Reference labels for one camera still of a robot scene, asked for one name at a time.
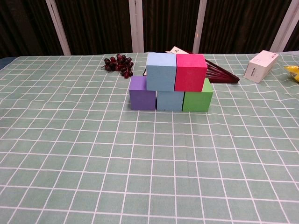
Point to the purple foam cube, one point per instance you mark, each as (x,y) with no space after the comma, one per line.
(143,100)

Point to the light blue foam cube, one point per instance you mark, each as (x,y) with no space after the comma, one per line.
(169,101)
(161,74)

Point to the green foam cube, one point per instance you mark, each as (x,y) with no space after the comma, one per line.
(198,100)

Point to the red foam cube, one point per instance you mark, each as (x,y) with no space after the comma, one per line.
(190,73)

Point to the dark red grape bunch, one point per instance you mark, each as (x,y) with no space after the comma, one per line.
(119,65)

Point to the green checked tablecloth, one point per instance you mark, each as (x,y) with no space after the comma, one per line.
(149,168)

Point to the painted paper folding fan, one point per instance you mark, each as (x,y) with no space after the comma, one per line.
(219,73)

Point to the dark pleated curtain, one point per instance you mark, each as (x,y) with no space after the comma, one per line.
(100,25)

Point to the white cardboard box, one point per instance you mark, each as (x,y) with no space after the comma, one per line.
(259,67)

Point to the yellow snack bag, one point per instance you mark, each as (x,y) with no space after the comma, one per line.
(294,72)

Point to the blue padded table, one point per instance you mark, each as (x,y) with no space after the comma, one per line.
(2,62)

